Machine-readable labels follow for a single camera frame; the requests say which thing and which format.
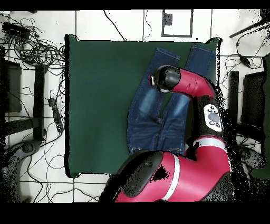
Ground black power adapter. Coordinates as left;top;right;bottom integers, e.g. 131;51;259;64
239;54;252;68

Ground black upright stand bar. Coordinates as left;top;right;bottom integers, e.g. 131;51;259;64
33;63;46;142
227;70;239;119

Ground black tripod leg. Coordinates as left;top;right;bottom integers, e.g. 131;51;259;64
229;20;270;39

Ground black box device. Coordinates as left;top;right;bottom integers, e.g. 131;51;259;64
2;21;31;40

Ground tangled black cable bundle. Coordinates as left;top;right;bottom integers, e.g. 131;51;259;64
12;17;65;68

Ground black floor cable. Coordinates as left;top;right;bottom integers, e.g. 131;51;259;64
103;10;127;41

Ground long black power strip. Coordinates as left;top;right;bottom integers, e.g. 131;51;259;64
47;97;64;133

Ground black flat panel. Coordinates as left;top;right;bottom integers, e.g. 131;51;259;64
0;60;22;114
241;71;266;127

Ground dark green table cloth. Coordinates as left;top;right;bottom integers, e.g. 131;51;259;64
64;34;222;179

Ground dark stand base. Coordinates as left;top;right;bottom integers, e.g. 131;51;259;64
2;138;42;202
238;145;267;170

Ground blue denim jeans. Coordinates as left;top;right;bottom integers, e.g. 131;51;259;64
126;43;216;156

